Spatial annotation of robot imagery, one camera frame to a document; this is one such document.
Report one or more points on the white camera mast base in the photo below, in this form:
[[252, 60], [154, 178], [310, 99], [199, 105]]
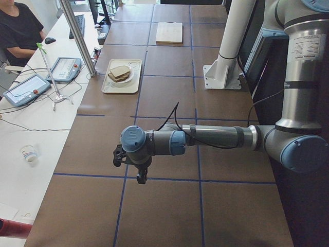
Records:
[[222, 74]]

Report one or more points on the metal rod with stand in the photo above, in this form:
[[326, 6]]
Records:
[[59, 98]]

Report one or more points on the aluminium frame post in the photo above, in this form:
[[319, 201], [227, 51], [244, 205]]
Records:
[[79, 40]]

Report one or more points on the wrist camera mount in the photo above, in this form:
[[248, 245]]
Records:
[[119, 156]]

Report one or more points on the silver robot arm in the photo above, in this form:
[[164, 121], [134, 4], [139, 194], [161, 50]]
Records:
[[294, 140]]

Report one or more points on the teach pendant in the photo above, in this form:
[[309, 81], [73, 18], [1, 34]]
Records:
[[65, 69], [27, 90]]

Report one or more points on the black computer mouse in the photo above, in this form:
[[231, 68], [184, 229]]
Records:
[[49, 40]]

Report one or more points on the bread slice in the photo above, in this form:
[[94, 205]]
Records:
[[118, 79], [119, 71]]

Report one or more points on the wooden cutting board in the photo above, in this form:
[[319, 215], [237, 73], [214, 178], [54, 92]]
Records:
[[169, 33]]

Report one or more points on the near teach pendant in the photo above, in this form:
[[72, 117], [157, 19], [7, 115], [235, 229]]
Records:
[[27, 90]]

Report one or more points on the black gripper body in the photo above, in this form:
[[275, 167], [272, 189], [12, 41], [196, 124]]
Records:
[[143, 165]]

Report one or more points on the cream bear serving tray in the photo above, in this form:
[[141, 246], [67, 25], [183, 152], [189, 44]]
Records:
[[110, 87]]

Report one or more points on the black keyboard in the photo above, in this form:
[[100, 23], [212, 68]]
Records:
[[80, 20]]

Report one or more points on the white round plate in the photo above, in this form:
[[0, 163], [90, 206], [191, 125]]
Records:
[[131, 73]]

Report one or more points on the white camera mast pole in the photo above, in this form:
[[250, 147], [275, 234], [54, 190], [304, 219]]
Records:
[[236, 25]]

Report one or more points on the far teach pendant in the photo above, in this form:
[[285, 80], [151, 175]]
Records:
[[65, 69]]

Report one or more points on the seated person black shirt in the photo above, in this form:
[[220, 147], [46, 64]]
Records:
[[20, 32]]

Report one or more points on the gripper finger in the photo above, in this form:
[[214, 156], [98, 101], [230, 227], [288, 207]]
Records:
[[144, 176], [139, 177]]

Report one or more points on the paper cup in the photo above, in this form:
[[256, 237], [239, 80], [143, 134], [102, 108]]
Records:
[[29, 153]]

